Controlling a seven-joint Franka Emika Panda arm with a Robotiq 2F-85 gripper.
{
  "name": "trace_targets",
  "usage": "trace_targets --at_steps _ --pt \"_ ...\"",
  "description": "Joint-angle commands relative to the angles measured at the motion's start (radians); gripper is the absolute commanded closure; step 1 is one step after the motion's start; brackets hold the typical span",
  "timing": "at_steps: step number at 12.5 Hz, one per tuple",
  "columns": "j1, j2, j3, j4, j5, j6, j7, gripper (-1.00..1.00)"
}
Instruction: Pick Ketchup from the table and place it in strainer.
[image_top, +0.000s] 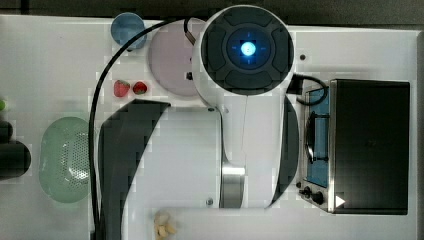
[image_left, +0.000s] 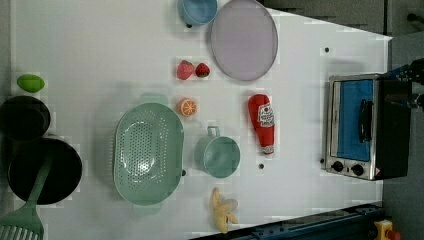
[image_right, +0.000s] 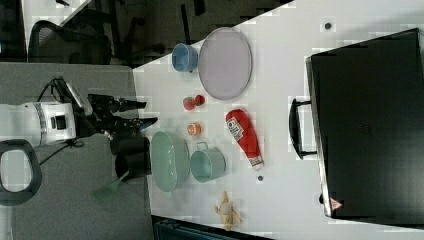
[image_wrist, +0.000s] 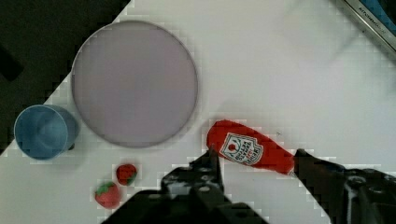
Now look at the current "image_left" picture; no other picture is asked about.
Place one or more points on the red ketchup bottle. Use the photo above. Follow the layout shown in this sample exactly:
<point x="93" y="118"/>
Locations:
<point x="262" y="118"/>

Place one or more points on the green plastic strainer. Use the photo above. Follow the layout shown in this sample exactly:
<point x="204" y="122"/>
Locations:
<point x="148" y="152"/>

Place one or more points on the orange slice toy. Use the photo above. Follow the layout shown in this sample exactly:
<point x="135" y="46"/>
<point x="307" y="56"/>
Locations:
<point x="187" y="107"/>

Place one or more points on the green metal mug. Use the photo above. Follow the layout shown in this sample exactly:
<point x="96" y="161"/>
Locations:
<point x="217" y="155"/>

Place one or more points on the red strawberry toy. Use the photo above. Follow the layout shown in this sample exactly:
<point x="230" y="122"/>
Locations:
<point x="202" y="70"/>

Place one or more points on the pink strawberry toy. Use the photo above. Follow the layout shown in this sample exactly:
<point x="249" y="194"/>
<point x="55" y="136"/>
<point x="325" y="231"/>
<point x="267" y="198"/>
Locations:
<point x="184" y="70"/>

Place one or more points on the large lilac plate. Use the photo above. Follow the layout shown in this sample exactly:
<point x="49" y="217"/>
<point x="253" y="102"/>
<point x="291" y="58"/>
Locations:
<point x="244" y="40"/>

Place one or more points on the peeled banana toy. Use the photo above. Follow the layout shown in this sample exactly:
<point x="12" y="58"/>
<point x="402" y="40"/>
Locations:
<point x="222" y="211"/>

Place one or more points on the green lime toy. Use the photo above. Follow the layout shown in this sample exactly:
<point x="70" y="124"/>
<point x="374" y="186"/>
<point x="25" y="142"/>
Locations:
<point x="30" y="83"/>

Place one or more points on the small black pot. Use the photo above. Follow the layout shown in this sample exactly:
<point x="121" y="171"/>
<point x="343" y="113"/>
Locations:
<point x="24" y="118"/>

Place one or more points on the large black pan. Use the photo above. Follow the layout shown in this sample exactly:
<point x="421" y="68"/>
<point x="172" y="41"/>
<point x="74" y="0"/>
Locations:
<point x="64" y="175"/>

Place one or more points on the yellow red clamp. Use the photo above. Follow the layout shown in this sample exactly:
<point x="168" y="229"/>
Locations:
<point x="385" y="231"/>

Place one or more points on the green slotted spatula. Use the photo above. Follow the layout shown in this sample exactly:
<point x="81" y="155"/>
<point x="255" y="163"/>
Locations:
<point x="24" y="223"/>

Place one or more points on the blue metal frame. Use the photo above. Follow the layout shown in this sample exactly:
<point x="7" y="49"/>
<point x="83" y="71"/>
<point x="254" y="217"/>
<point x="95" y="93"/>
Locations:
<point x="353" y="223"/>

